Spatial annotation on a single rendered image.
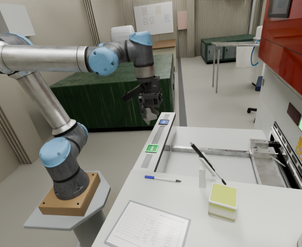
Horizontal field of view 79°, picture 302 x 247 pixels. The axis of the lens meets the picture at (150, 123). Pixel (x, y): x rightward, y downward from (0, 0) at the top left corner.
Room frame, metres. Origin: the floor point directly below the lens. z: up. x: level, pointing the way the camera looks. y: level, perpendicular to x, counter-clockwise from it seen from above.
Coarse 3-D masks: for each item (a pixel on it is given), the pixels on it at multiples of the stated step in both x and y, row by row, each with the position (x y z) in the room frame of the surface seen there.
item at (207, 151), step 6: (174, 150) 0.84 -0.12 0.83; (180, 150) 0.83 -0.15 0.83; (186, 150) 0.82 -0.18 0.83; (192, 150) 0.81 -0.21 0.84; (204, 150) 0.79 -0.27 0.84; (210, 150) 0.78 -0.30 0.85; (216, 150) 0.77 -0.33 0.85; (222, 150) 0.76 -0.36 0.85; (228, 150) 0.75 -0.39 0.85; (234, 150) 0.75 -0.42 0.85; (240, 150) 0.74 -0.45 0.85; (234, 156) 0.74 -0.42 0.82; (240, 156) 0.73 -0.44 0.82; (246, 156) 0.72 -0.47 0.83
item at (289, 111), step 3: (288, 108) 0.68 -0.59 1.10; (291, 108) 0.65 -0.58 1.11; (288, 111) 0.67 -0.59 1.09; (291, 111) 0.65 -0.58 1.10; (294, 111) 0.62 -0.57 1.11; (291, 114) 0.64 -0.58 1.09; (294, 114) 0.62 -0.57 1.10; (297, 114) 0.60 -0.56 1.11; (291, 117) 0.63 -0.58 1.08; (294, 117) 0.61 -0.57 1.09; (297, 117) 0.59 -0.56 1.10; (294, 120) 0.61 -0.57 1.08; (297, 120) 0.58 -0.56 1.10
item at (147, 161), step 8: (168, 112) 1.08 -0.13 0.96; (160, 128) 0.89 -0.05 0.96; (168, 128) 0.87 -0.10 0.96; (152, 136) 0.82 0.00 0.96; (160, 136) 0.81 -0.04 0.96; (152, 144) 0.75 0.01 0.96; (160, 144) 0.74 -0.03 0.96; (144, 152) 0.69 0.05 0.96; (160, 152) 0.67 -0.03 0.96; (144, 160) 0.64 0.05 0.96; (152, 160) 0.62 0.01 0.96; (136, 168) 0.59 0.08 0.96; (144, 168) 0.58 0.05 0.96; (152, 168) 0.57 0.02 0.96
